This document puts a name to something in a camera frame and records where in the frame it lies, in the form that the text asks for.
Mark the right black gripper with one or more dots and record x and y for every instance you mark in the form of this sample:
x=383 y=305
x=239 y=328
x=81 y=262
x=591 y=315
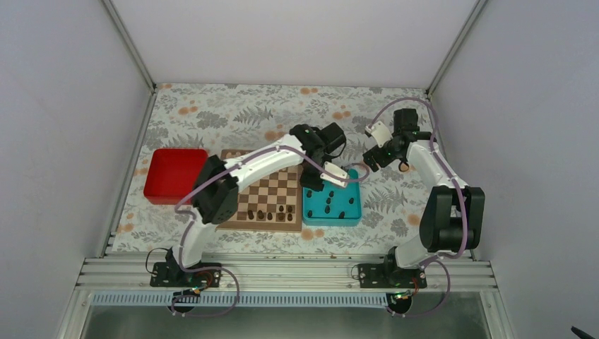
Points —
x=371 y=162

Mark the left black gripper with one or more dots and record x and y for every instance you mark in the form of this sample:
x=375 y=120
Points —
x=306 y=181

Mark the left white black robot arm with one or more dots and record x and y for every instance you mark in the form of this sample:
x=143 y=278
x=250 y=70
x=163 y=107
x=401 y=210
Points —
x=214 y=198

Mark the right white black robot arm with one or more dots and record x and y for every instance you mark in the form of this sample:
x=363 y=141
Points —
x=452 y=219

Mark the wooden chess board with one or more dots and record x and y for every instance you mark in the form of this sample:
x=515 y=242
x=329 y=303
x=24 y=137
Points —
x=276 y=193

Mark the teal plastic tray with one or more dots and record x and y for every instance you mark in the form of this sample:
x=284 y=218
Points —
x=316 y=201

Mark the floral patterned table mat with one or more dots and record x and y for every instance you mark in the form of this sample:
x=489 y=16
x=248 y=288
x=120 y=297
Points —
x=247 y=117

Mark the red plastic tray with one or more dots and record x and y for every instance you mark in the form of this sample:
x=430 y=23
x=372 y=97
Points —
x=172 y=174

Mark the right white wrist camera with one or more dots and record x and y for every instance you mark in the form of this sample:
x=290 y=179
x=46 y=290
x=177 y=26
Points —
x=379 y=132

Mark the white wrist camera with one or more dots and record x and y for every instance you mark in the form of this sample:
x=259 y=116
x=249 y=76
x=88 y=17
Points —
x=334 y=175
x=379 y=132

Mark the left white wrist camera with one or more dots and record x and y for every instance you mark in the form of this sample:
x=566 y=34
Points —
x=334 y=175

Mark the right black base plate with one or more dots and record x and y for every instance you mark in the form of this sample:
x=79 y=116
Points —
x=380 y=276

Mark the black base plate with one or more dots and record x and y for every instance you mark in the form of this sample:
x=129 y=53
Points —
x=380 y=276
x=171 y=275

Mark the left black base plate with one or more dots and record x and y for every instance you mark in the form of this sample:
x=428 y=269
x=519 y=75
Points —
x=171 y=275

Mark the aluminium rail frame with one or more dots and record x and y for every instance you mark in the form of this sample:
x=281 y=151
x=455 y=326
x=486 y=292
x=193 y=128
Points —
x=283 y=273

